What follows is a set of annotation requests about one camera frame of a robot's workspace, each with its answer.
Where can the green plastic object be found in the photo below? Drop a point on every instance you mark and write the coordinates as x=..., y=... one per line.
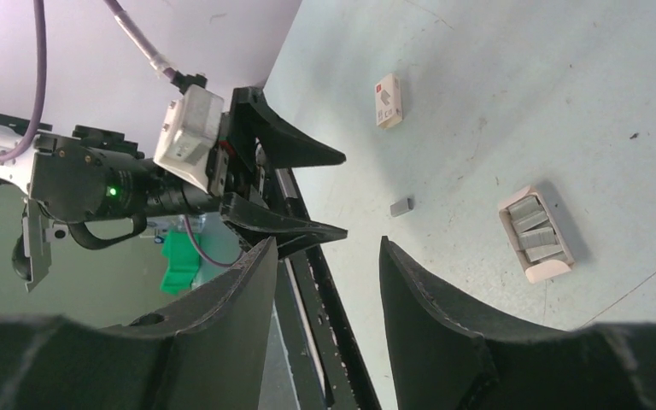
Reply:
x=183, y=262

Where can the white staple box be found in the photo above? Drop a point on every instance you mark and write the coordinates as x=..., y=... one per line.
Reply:
x=388, y=102

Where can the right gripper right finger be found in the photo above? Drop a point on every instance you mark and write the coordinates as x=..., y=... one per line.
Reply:
x=448, y=350

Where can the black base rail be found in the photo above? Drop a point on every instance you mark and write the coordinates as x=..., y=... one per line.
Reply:
x=326, y=367

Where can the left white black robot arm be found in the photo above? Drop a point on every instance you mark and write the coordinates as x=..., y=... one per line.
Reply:
x=93, y=175

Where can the staple box tray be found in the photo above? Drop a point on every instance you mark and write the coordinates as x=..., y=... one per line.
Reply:
x=534, y=235

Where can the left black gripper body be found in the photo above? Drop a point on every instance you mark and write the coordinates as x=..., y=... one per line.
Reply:
x=226, y=167

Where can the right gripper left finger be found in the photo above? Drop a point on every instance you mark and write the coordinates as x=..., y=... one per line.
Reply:
x=206, y=350

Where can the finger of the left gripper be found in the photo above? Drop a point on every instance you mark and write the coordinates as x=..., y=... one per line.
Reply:
x=252, y=223
x=254, y=122

